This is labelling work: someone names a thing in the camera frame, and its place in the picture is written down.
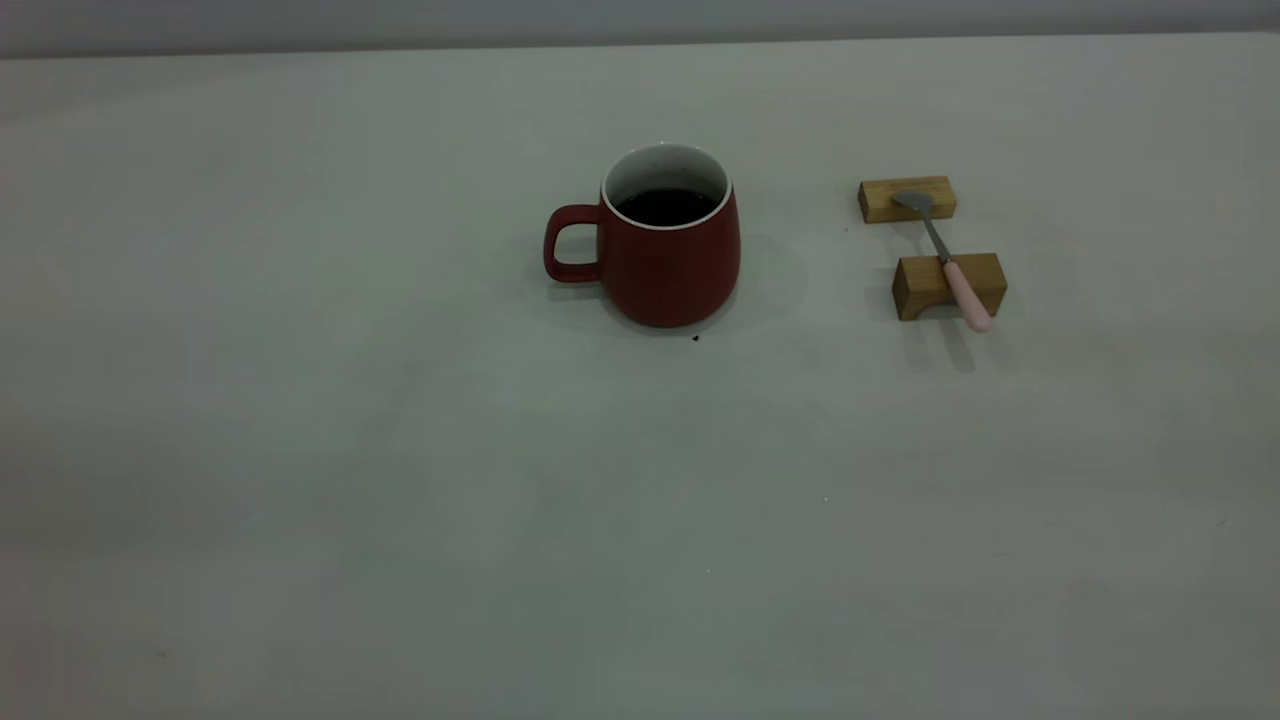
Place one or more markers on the flat wooden block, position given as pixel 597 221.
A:
pixel 878 200

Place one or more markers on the arched wooden block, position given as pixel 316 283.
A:
pixel 920 283

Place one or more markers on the red ceramic mug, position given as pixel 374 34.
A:
pixel 670 275

